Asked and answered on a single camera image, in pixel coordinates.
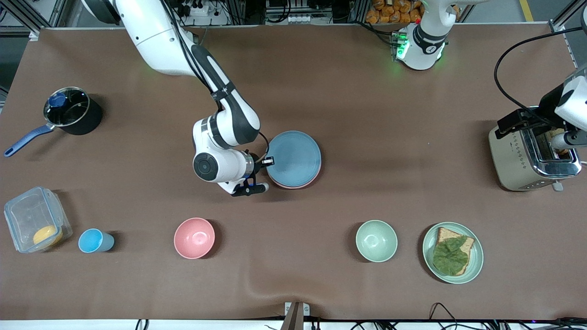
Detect blue plate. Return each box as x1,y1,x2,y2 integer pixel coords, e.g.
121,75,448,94
266,131,322,187

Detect pink plate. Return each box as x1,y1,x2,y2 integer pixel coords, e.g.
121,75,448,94
271,174,321,190

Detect beige and chrome toaster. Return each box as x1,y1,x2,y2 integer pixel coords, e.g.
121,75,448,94
488,106,583,192

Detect pink bowl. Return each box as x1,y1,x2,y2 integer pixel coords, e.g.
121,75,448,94
174,217,216,259

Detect brown bread slice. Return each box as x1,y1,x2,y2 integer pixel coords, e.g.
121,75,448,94
433,227,475,275

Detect green bowl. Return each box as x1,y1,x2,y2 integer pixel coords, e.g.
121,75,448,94
356,220,398,263

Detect green plate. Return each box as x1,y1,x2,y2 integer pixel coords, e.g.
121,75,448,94
422,222,484,284

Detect green lettuce leaf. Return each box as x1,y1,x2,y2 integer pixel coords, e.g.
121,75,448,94
432,236,469,276

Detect white power strip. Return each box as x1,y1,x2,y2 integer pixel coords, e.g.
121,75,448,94
177,0,230,26

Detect orange snack bags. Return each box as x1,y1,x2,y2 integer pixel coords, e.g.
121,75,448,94
365,0,425,24

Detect blue cup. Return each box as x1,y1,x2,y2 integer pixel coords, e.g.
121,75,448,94
78,228,115,253

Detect orange round fruit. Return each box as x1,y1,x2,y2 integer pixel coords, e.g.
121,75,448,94
33,225,63,246

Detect clear plastic container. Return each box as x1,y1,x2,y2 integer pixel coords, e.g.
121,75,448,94
4,187,73,253

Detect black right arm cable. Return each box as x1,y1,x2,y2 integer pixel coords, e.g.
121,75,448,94
255,132,271,164

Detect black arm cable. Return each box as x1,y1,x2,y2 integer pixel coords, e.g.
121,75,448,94
494,27,587,130
255,132,271,164

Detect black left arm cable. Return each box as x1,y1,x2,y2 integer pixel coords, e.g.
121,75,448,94
494,27,587,130

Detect metal table edge bracket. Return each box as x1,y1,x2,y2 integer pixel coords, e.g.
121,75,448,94
284,302,310,330

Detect black pot blue handle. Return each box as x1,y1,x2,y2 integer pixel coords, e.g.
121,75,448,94
5,87,104,158

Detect black looped floor cable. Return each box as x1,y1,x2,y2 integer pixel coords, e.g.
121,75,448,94
429,302,460,330

